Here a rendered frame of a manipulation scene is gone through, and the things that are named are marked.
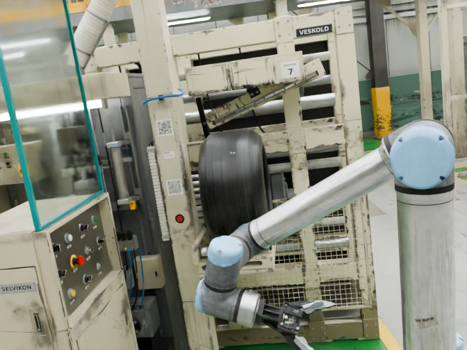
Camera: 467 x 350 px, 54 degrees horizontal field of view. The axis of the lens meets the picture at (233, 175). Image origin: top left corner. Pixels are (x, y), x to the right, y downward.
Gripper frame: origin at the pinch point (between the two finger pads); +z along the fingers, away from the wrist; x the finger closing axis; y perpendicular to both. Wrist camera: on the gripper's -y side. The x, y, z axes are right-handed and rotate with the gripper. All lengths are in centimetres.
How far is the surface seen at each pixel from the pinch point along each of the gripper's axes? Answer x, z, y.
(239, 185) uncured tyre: 58, -44, -50
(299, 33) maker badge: 163, -40, -65
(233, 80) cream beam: 117, -65, -57
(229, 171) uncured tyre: 63, -50, -48
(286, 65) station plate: 128, -40, -52
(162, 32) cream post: 112, -95, -25
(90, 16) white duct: 128, -144, -40
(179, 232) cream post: 40, -72, -83
